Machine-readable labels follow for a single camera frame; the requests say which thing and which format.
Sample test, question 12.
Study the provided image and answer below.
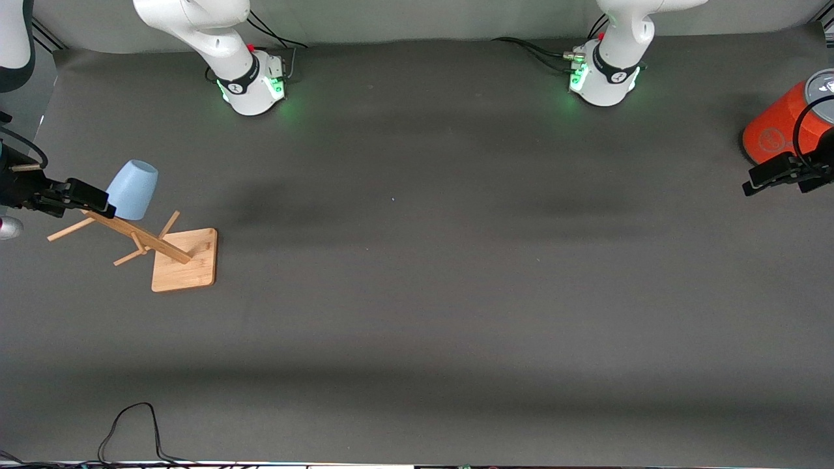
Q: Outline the light blue cup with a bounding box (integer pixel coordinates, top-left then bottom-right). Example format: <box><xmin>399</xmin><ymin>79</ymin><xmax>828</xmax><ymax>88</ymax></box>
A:
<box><xmin>106</xmin><ymin>160</ymin><xmax>159</xmax><ymax>221</ymax></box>

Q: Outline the orange cylinder with grey top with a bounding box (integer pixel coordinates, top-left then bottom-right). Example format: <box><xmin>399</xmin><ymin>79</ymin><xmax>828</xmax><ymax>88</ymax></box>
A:
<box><xmin>742</xmin><ymin>68</ymin><xmax>834</xmax><ymax>166</ymax></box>

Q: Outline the wooden mug tree rack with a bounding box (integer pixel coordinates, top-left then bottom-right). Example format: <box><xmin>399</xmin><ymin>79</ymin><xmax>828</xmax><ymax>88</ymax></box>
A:
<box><xmin>47</xmin><ymin>208</ymin><xmax>218</xmax><ymax>292</ymax></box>

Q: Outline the black cable loop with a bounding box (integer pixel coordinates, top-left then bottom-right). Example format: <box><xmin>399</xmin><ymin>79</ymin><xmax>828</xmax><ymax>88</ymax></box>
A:
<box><xmin>98</xmin><ymin>402</ymin><xmax>196</xmax><ymax>467</ymax></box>

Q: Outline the black right arm base cable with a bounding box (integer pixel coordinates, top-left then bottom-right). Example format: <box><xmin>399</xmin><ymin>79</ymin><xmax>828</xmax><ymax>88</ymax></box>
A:
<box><xmin>244</xmin><ymin>9</ymin><xmax>308</xmax><ymax>83</ymax></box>

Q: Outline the black arm base cable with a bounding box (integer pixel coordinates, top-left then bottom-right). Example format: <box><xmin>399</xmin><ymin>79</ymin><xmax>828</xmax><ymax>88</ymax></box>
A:
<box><xmin>244</xmin><ymin>9</ymin><xmax>308</xmax><ymax>83</ymax></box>
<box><xmin>491</xmin><ymin>13</ymin><xmax>610</xmax><ymax>74</ymax></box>

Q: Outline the black left arm base cable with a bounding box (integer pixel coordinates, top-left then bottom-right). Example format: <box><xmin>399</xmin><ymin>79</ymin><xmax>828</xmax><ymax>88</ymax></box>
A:
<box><xmin>491</xmin><ymin>13</ymin><xmax>610</xmax><ymax>74</ymax></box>

